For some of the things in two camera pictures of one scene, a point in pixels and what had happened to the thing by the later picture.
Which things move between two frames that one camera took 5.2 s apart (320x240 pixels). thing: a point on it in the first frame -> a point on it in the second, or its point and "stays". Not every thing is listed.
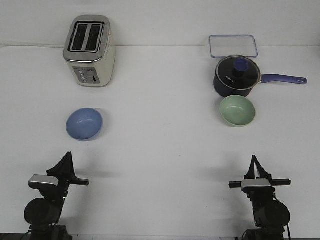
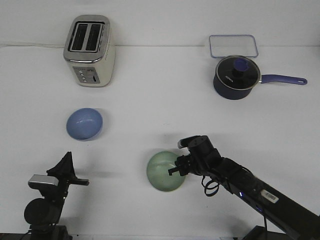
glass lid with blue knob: (238, 72) stays
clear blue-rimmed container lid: (224, 45) stays
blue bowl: (84, 123) stays
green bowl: (237, 111) -> (157, 172)
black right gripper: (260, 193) -> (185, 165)
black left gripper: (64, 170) stays
